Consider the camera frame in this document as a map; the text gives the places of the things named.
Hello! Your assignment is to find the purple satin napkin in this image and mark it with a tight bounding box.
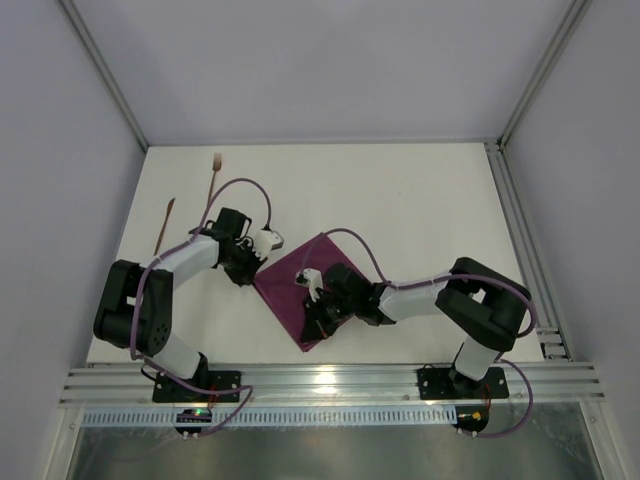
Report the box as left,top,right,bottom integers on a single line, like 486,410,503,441
254,234,365,352

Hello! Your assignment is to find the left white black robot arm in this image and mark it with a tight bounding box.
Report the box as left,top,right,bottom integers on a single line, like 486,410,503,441
93,208,282,393

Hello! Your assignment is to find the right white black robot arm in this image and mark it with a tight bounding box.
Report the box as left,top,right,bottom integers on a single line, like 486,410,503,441
296,257,533,398

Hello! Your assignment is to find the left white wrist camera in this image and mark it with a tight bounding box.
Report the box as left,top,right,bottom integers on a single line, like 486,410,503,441
253,229,284,261

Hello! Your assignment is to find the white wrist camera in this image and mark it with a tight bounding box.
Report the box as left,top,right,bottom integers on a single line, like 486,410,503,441
295,268,324,302
253,229,284,261

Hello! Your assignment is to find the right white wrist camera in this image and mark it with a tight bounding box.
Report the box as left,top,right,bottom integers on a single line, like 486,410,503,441
295,268,324,302

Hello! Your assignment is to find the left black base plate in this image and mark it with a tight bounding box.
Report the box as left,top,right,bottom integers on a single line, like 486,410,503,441
152,370,242,404

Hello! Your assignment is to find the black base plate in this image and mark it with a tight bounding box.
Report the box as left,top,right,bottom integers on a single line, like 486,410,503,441
416,365,510,400
152,370,242,404

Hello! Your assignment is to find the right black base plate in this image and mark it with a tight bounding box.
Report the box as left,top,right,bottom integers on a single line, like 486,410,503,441
416,365,510,400

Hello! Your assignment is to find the grey slotted cable duct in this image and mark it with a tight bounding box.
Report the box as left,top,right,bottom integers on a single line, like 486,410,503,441
81,404,457,429

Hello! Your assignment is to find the right side aluminium rail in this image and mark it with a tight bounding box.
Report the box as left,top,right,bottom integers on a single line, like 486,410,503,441
485,140,573,362

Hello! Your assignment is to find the left corner aluminium post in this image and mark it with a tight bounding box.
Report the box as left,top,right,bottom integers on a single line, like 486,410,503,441
57,0,150,152

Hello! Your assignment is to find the corner aluminium post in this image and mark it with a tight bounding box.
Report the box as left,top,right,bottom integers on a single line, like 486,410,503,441
498,0,592,150
57,0,150,152

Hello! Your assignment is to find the right corner aluminium post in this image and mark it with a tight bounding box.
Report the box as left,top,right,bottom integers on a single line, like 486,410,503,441
498,0,592,150

